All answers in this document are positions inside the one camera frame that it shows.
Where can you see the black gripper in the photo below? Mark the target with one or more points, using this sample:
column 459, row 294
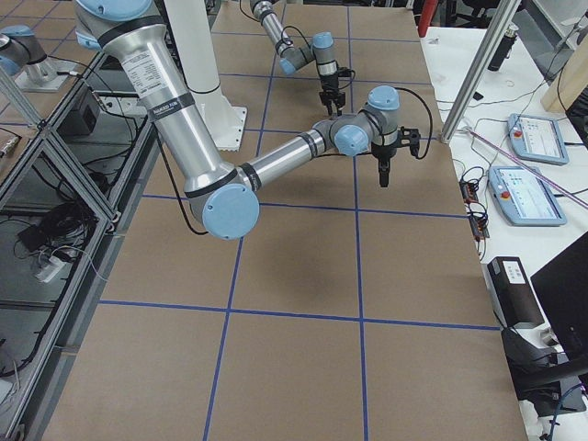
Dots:
column 382, row 152
column 329, row 84

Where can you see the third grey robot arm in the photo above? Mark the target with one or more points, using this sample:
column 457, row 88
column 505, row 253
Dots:
column 23, row 57

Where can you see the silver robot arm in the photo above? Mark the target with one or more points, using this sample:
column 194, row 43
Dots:
column 166, row 52
column 295, row 51

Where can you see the orange black electronics board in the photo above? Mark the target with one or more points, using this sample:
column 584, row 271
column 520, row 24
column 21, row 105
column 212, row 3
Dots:
column 477, row 213

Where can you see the lower teach pendant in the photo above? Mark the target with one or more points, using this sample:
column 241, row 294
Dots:
column 523, row 199

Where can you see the teach pendant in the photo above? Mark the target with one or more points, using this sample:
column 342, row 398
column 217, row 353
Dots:
column 537, row 139
column 523, row 199

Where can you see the upper teach pendant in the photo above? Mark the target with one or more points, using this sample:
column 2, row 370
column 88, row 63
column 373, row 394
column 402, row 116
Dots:
column 537, row 139

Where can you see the black cylinder tool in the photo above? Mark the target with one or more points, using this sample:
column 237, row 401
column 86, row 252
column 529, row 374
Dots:
column 504, row 48

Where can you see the black box white label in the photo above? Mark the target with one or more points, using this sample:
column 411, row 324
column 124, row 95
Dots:
column 514, row 294

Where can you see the wooden beam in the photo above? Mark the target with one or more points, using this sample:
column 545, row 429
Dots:
column 572, row 78

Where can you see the black monitor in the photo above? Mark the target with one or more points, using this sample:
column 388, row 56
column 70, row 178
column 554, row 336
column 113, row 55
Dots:
column 561, row 288

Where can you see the black power adapter box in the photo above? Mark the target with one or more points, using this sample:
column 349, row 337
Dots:
column 82, row 117

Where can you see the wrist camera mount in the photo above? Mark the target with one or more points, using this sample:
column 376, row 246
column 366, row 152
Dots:
column 345, row 72
column 410, row 138

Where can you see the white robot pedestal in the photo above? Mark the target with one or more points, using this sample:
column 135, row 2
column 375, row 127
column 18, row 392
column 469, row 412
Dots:
column 191, row 33

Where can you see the aluminium frame post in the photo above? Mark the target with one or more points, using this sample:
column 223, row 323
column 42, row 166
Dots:
column 489, row 44

